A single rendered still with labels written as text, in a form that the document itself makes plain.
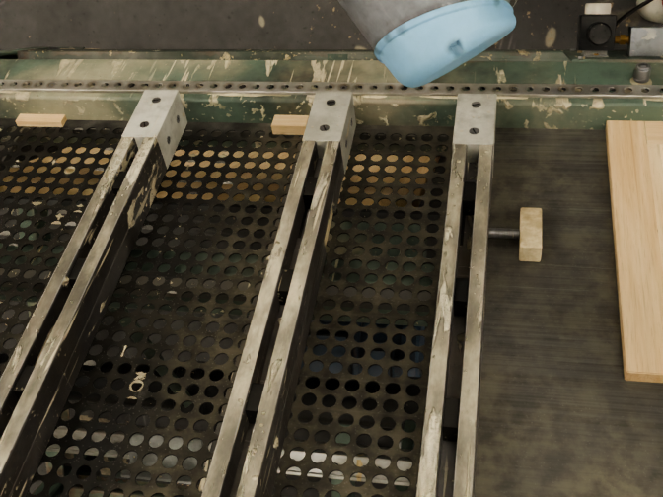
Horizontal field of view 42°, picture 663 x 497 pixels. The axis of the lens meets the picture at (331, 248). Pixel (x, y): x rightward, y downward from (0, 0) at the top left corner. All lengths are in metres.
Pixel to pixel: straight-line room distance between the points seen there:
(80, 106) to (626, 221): 0.95
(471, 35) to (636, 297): 0.56
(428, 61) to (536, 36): 1.59
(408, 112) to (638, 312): 0.52
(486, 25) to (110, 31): 1.91
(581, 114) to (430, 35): 0.74
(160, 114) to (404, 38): 0.78
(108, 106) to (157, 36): 0.94
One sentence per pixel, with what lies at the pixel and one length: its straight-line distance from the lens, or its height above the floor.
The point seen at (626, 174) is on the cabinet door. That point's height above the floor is 1.00.
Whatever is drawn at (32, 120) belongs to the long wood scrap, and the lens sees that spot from 1.66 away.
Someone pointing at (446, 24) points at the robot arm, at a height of 1.59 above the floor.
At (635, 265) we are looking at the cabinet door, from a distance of 1.23.
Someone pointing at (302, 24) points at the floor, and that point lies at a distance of 2.39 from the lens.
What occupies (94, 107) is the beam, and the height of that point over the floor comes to 0.89.
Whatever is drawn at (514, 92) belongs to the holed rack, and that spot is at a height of 0.89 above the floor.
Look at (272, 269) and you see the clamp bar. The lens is 1.16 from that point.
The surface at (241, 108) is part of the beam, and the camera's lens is 1.51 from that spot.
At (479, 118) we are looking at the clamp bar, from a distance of 1.36.
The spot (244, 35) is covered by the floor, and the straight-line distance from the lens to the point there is 2.43.
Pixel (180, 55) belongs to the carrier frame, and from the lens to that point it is 2.30.
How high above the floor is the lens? 2.32
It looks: 70 degrees down
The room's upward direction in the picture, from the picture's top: 145 degrees counter-clockwise
